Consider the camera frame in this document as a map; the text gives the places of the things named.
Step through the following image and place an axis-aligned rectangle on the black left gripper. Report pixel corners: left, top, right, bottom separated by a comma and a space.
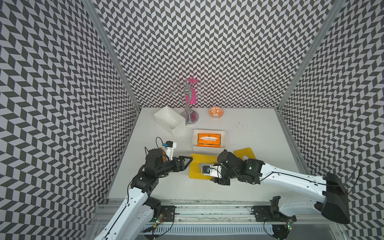
155, 155, 193, 177

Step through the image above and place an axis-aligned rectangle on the yellow wooden lid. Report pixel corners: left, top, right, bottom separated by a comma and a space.
233, 148, 256, 161
189, 154, 218, 181

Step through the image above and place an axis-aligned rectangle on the white plastic box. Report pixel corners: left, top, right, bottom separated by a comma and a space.
154, 107, 186, 136
192, 130, 227, 155

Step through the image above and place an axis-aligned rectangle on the orange tissue pack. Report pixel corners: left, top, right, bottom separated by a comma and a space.
160, 149, 168, 162
197, 133, 221, 148

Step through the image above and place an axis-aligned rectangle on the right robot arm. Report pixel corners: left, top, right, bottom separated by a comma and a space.
202, 150, 351, 225

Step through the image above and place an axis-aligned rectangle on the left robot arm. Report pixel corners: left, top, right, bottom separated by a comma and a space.
95, 149, 193, 240

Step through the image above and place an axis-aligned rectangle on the orange patterned ceramic bowl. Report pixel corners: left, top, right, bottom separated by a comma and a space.
209, 107, 224, 119

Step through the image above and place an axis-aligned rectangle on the chrome jewelry stand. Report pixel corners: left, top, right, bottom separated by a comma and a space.
171, 78, 200, 126

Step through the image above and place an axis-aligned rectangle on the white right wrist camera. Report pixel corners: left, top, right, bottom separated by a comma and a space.
202, 166, 222, 178

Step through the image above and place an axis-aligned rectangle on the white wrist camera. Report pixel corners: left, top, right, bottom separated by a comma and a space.
202, 166, 222, 178
162, 141, 177, 162

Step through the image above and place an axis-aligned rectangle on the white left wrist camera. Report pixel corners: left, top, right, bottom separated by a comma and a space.
162, 141, 177, 162

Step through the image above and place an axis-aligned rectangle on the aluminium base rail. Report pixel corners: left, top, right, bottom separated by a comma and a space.
84, 199, 350, 240

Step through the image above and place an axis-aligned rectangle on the aluminium corner post left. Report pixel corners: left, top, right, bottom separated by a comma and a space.
82, 0, 141, 112

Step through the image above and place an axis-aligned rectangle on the aluminium corner post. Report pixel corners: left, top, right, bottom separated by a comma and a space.
82, 0, 141, 112
276, 1, 346, 112

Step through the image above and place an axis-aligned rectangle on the aluminium corner post right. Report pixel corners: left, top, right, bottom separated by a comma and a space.
276, 1, 346, 112

